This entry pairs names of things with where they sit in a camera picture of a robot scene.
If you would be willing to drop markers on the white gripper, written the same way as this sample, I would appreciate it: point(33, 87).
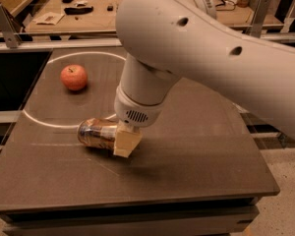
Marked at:
point(134, 110)

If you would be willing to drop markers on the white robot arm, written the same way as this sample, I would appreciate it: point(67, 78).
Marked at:
point(167, 40)

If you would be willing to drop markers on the red apple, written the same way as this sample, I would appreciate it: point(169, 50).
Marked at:
point(74, 77)

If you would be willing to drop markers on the small black object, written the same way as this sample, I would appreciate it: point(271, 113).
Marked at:
point(110, 8)

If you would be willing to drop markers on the black device on table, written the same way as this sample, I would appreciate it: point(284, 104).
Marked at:
point(78, 10)

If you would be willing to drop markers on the brown envelope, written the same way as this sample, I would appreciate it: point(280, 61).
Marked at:
point(49, 18)

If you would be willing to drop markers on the wooden background table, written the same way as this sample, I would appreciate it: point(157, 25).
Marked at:
point(102, 20)

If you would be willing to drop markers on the left metal bracket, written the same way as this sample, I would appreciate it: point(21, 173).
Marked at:
point(10, 30)

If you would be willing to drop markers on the metal bracket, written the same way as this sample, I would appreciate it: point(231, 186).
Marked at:
point(10, 30)
point(256, 26)

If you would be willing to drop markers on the right metal bracket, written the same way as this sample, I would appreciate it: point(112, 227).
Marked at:
point(256, 26)

